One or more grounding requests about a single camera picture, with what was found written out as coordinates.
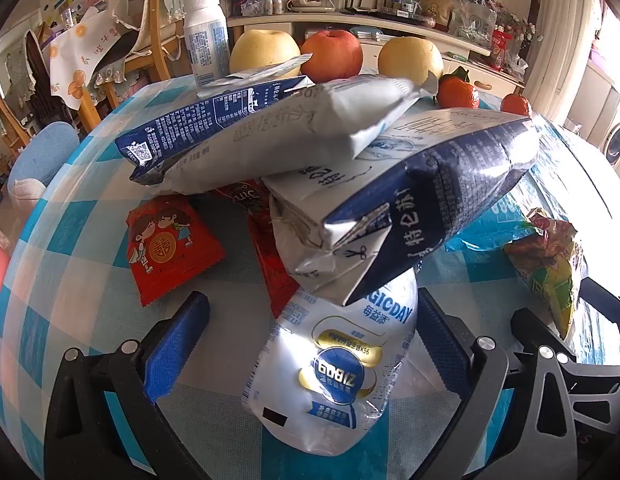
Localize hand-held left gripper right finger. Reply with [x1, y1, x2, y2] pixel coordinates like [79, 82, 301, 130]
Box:
[417, 287, 590, 480]

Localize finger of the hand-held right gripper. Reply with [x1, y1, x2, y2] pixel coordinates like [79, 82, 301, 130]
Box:
[580, 277, 620, 328]
[512, 308, 620, 401]

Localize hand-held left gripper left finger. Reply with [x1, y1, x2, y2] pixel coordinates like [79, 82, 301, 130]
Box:
[42, 290, 211, 480]

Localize colourful snack wrapper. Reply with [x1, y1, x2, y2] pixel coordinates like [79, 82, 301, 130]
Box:
[504, 206, 588, 341]

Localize red candy packet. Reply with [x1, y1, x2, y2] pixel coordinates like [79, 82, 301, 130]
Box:
[126, 196, 227, 307]

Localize white yogurt pouch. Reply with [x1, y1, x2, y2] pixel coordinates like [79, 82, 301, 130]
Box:
[241, 267, 421, 461]

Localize blue wet wipes packet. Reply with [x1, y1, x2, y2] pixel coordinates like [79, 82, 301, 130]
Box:
[442, 180, 540, 253]

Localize red milk tea packet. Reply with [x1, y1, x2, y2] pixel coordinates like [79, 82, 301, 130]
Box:
[212, 180, 303, 322]

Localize white and blue milk carton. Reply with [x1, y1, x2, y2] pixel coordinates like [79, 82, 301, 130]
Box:
[262, 109, 540, 307]

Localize dark blue carton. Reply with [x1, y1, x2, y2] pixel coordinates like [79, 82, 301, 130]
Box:
[114, 75, 323, 186]

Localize grey printed sachet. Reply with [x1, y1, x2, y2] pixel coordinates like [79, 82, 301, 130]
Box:
[160, 77, 438, 196]

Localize blue checked tablecloth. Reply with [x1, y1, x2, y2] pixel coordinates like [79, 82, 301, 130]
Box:
[0, 75, 620, 480]

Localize washing machine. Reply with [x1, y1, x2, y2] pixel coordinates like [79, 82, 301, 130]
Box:
[602, 105, 620, 181]

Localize plain tangerine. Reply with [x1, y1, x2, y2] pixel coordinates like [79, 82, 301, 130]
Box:
[500, 92, 533, 117]

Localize blue round stool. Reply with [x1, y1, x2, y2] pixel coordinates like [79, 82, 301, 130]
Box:
[7, 121, 81, 206]

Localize tangerine with leaf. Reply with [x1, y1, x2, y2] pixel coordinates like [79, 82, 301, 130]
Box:
[436, 67, 480, 110]

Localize red snack packages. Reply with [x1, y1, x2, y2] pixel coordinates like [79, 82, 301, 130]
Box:
[490, 27, 513, 68]

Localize small white torn sachet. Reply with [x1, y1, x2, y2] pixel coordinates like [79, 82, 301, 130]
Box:
[196, 54, 311, 99]

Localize yellow pear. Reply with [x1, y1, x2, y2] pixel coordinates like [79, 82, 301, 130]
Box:
[377, 36, 445, 86]

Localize orange print tablecloth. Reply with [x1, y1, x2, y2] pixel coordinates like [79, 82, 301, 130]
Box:
[49, 10, 141, 111]

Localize dark wooden chair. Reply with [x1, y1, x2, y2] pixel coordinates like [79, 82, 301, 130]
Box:
[22, 30, 58, 126]

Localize yellow-green apple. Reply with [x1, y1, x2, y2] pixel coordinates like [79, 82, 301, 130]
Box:
[230, 30, 301, 78]

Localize clear plastic bag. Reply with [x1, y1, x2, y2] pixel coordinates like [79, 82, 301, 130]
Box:
[450, 0, 496, 43]

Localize red apple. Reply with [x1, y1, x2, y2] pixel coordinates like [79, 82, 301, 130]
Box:
[300, 29, 365, 83]

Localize white plastic bottle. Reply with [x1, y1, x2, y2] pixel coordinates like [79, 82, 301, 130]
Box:
[184, 0, 229, 88]

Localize white television cabinet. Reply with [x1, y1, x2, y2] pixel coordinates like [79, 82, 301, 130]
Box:
[227, 7, 540, 96]

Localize wooden chair with lace cover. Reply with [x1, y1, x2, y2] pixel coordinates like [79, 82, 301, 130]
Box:
[122, 0, 191, 83]

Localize tan printed bag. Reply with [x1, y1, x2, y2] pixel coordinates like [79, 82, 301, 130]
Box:
[420, 0, 455, 31]

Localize pack of small jars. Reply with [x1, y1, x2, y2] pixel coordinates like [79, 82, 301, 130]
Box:
[240, 0, 288, 16]

